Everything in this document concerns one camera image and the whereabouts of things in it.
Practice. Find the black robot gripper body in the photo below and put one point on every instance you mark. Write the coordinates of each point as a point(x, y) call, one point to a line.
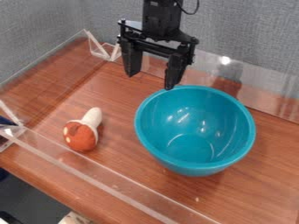
point(158, 34)

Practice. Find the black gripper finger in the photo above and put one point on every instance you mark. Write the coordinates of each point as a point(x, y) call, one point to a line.
point(132, 57)
point(177, 64)

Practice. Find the red and white toy mushroom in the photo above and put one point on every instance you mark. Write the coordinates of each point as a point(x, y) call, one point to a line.
point(80, 133)

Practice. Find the blue plastic bowl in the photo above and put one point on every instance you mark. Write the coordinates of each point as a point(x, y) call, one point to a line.
point(197, 129)

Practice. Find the clear acrylic left barrier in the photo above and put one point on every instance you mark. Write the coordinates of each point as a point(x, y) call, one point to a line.
point(23, 52)

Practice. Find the clear acrylic barrier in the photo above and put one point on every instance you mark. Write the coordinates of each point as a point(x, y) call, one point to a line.
point(23, 52)
point(263, 89)
point(86, 185)

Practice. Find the clear acrylic back barrier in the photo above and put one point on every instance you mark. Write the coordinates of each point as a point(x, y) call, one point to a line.
point(263, 89)

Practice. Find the clear acrylic front barrier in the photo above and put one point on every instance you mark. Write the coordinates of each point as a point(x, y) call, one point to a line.
point(86, 185)

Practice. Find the clear acrylic corner bracket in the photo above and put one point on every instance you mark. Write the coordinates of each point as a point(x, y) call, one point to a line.
point(103, 50)

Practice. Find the clear acrylic left bracket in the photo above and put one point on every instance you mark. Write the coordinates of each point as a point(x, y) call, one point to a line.
point(10, 122)

